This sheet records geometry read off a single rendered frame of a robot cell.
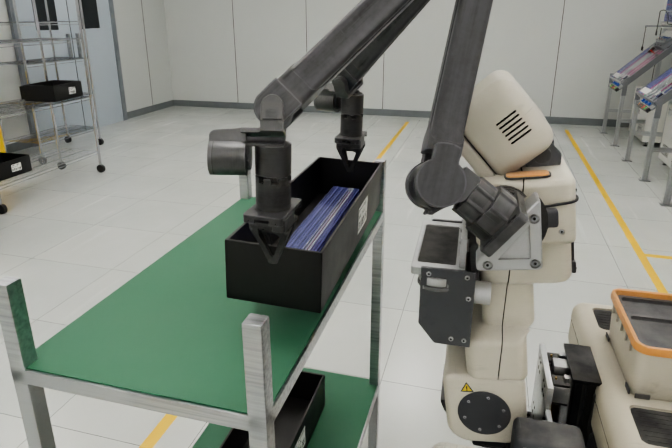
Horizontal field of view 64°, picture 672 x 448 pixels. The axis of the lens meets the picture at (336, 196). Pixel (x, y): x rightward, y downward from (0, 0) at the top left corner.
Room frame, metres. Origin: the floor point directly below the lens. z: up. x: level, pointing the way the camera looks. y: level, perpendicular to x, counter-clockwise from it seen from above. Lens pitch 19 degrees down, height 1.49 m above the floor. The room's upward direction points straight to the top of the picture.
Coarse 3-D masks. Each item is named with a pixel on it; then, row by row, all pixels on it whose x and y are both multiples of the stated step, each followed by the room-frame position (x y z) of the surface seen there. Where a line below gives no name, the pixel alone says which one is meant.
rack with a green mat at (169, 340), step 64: (384, 192) 1.47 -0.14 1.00; (192, 256) 1.16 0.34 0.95; (0, 320) 0.74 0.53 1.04; (128, 320) 0.88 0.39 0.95; (192, 320) 0.88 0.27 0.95; (256, 320) 0.64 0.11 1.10; (320, 320) 0.89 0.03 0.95; (64, 384) 0.72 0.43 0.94; (128, 384) 0.70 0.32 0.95; (192, 384) 0.70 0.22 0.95; (256, 384) 0.63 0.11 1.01
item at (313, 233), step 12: (336, 192) 1.30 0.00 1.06; (348, 192) 1.30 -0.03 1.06; (324, 204) 1.21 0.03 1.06; (336, 204) 1.21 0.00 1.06; (348, 204) 1.22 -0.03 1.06; (312, 216) 1.13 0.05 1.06; (324, 216) 1.13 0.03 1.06; (336, 216) 1.13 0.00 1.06; (300, 228) 1.06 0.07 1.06; (312, 228) 1.06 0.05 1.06; (324, 228) 1.06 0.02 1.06; (300, 240) 1.00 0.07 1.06; (312, 240) 1.00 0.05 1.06; (324, 240) 1.01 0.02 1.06
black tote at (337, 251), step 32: (320, 160) 1.39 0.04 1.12; (352, 160) 1.37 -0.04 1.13; (320, 192) 1.39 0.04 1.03; (352, 224) 1.02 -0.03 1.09; (256, 256) 0.83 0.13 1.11; (288, 256) 0.81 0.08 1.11; (320, 256) 0.80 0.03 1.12; (256, 288) 0.83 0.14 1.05; (288, 288) 0.81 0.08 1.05; (320, 288) 0.80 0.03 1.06
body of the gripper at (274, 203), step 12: (264, 180) 0.80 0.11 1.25; (288, 180) 0.82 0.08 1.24; (264, 192) 0.80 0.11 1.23; (276, 192) 0.79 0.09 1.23; (288, 192) 0.81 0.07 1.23; (264, 204) 0.80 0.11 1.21; (276, 204) 0.79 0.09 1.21; (288, 204) 0.81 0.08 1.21; (300, 204) 0.86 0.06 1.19; (252, 216) 0.78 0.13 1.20; (264, 216) 0.78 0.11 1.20; (276, 216) 0.78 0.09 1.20
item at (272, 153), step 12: (252, 144) 0.80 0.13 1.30; (264, 144) 0.80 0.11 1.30; (276, 144) 0.80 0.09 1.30; (288, 144) 0.82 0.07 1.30; (252, 156) 0.84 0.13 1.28; (264, 156) 0.80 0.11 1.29; (276, 156) 0.80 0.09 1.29; (288, 156) 0.81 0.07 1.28; (264, 168) 0.80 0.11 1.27; (276, 168) 0.80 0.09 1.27; (288, 168) 0.81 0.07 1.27; (276, 180) 0.80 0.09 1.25
